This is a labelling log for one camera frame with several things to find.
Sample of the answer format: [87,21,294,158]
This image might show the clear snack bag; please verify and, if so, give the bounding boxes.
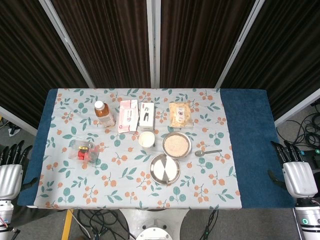
[168,101,194,128]

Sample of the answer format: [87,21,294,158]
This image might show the black power strip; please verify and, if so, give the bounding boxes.
[298,149,320,169]

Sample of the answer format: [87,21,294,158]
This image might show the metal spoon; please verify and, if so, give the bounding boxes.
[194,149,223,158]

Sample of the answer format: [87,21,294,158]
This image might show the black floor cable bundle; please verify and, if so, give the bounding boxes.
[276,102,320,151]
[73,209,132,240]

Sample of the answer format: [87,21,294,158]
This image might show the amber tea bottle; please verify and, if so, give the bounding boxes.
[93,100,116,128]

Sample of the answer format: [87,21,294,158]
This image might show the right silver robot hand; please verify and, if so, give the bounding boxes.
[267,140,319,200]

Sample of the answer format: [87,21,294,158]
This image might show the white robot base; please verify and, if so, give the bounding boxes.
[119,208,191,240]

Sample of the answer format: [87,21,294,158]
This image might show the white product box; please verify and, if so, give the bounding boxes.
[138,101,155,132]

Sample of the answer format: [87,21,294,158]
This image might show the dark fabric partition panel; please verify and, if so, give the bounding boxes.
[39,0,157,89]
[215,0,320,126]
[149,0,265,89]
[0,0,96,129]

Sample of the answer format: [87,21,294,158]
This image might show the pink wet wipes pack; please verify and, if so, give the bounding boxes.
[117,99,139,134]

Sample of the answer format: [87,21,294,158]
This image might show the metal bowl of beige powder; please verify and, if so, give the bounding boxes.
[161,131,192,159]

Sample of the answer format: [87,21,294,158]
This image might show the white paper cup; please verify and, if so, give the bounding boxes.
[138,131,155,149]

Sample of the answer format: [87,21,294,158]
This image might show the clear box with red items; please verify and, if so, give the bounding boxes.
[68,139,100,164]

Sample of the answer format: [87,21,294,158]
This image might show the floral tablecloth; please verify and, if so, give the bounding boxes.
[33,87,243,210]

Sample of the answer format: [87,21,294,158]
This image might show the blue table cover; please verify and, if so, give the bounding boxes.
[16,87,295,209]

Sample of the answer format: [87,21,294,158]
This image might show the steel plate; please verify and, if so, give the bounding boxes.
[149,153,181,186]

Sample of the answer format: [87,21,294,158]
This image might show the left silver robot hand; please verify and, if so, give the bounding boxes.
[0,139,40,201]

